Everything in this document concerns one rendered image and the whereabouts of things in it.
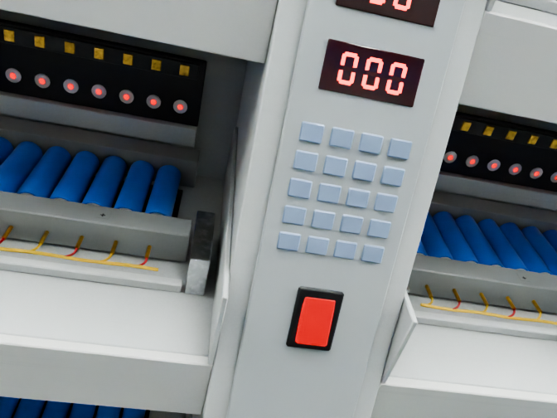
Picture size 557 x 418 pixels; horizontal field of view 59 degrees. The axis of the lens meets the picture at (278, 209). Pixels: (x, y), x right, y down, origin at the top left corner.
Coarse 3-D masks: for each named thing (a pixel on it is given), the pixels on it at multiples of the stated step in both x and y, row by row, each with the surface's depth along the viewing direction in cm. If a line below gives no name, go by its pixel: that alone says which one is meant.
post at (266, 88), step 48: (288, 0) 22; (480, 0) 23; (288, 48) 22; (240, 144) 33; (432, 144) 24; (240, 192) 26; (432, 192) 25; (240, 240) 25; (240, 288) 25; (240, 336) 26; (384, 336) 27
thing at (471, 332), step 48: (480, 144) 42; (528, 144) 42; (480, 192) 44; (528, 192) 44; (432, 240) 38; (480, 240) 39; (528, 240) 42; (432, 288) 34; (480, 288) 34; (528, 288) 35; (432, 336) 32; (480, 336) 33; (528, 336) 34; (384, 384) 28; (432, 384) 29; (480, 384) 29; (528, 384) 30
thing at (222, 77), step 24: (48, 24) 39; (72, 24) 39; (168, 48) 40; (216, 72) 41; (240, 72) 42; (216, 96) 42; (240, 96) 42; (216, 120) 42; (504, 120) 45; (528, 120) 46; (216, 144) 43; (216, 168) 44
